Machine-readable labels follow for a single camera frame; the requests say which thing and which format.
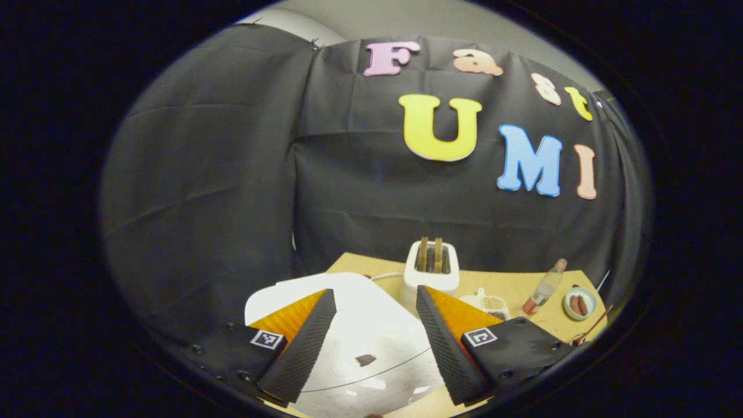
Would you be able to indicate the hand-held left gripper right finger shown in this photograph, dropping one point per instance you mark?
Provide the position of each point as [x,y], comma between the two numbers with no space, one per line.
[444,351]

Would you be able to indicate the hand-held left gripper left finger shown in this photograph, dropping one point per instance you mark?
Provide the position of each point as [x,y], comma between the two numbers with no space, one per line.
[302,351]

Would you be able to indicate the white rice cooker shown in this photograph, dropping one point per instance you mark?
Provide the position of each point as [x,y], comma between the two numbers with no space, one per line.
[371,325]

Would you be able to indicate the brown wooden spoon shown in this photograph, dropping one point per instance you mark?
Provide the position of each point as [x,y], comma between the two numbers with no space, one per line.
[592,328]

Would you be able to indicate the white divided grain dish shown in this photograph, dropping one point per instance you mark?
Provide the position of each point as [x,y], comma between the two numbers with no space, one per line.
[487,302]

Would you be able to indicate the white toaster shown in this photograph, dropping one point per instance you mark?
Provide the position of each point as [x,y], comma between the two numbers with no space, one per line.
[429,284]

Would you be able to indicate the brown bread slice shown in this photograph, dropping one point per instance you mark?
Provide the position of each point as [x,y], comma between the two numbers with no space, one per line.
[438,255]
[424,255]

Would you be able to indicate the clear plastic bottle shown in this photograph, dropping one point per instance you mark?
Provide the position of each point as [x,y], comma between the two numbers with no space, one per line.
[544,287]

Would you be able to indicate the pale green plate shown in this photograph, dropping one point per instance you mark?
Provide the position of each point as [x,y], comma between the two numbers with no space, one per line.
[580,290]

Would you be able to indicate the black backdrop cloth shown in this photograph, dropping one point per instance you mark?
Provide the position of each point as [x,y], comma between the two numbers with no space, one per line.
[232,174]

